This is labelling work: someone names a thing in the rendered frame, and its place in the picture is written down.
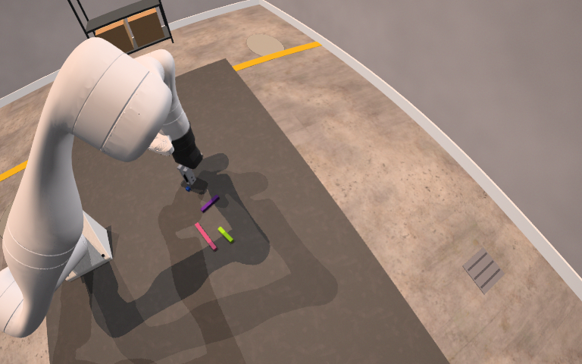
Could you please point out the pink rod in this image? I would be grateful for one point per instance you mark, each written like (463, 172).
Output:
(206, 236)

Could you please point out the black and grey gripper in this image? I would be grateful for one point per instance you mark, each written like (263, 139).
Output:
(177, 138)

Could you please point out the lime green rod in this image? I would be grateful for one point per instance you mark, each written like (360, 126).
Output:
(225, 234)

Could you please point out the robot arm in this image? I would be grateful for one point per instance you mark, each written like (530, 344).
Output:
(110, 101)

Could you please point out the purple rod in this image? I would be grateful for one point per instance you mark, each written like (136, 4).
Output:
(210, 203)

